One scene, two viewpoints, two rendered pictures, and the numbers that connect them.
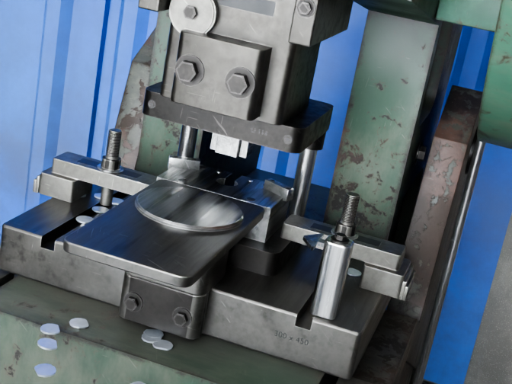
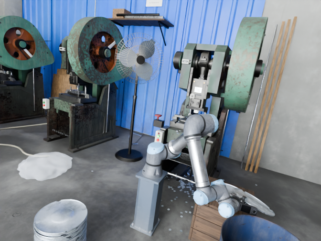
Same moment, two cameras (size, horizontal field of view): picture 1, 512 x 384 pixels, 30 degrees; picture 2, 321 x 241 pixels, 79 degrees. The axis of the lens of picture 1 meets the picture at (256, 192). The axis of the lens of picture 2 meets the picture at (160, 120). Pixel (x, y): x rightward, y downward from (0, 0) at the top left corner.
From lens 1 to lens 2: 0.93 m
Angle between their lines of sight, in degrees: 11
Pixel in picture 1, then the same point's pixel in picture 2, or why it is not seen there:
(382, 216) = not seen: hidden behind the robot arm
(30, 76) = (161, 110)
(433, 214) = (221, 122)
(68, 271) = (177, 125)
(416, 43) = (218, 100)
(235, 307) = not seen: hidden behind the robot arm
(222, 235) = not seen: hidden behind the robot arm
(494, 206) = (232, 127)
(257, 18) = (199, 96)
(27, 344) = (174, 133)
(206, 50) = (194, 100)
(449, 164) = (223, 115)
